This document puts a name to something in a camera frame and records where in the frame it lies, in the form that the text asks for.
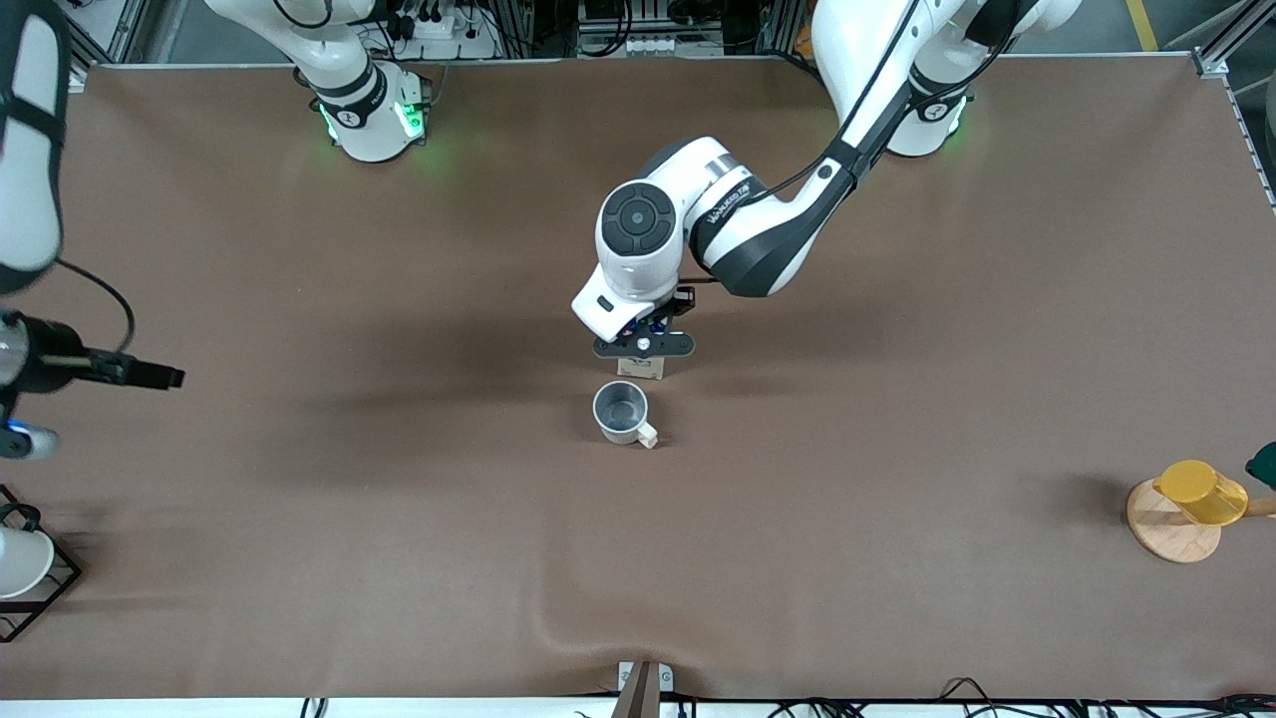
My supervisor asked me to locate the blue and white milk carton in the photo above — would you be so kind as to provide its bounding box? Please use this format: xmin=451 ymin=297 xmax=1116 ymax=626
xmin=615 ymin=317 xmax=667 ymax=383

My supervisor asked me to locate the cream mug with grey inside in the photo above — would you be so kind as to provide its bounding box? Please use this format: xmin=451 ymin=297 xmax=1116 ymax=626
xmin=591 ymin=380 xmax=661 ymax=451

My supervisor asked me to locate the round wooden cup stand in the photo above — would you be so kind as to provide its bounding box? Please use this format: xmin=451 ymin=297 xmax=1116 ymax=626
xmin=1126 ymin=477 xmax=1276 ymax=565

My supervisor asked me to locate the yellow plastic cup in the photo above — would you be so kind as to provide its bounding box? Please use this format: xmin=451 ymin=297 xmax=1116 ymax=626
xmin=1153 ymin=459 xmax=1250 ymax=527

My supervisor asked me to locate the bag of orange goods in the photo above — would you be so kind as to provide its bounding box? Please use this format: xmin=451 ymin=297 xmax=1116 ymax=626
xmin=794 ymin=0 xmax=828 ymax=58

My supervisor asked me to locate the white power strip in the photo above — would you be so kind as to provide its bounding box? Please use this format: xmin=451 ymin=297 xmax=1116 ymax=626
xmin=397 ymin=12 xmax=502 ymax=61

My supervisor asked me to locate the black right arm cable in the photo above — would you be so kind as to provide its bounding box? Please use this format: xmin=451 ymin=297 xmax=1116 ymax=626
xmin=55 ymin=258 xmax=137 ymax=356

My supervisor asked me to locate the black wire stand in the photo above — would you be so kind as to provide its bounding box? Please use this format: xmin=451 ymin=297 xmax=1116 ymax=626
xmin=0 ymin=485 xmax=84 ymax=644

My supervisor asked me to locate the aluminium frame profile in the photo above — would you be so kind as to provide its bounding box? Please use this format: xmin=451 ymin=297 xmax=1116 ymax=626
xmin=1189 ymin=0 xmax=1276 ymax=81
xmin=62 ymin=0 xmax=131 ymax=93

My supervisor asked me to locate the metal table edge bracket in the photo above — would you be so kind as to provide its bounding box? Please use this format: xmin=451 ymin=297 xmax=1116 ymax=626
xmin=609 ymin=659 xmax=676 ymax=718

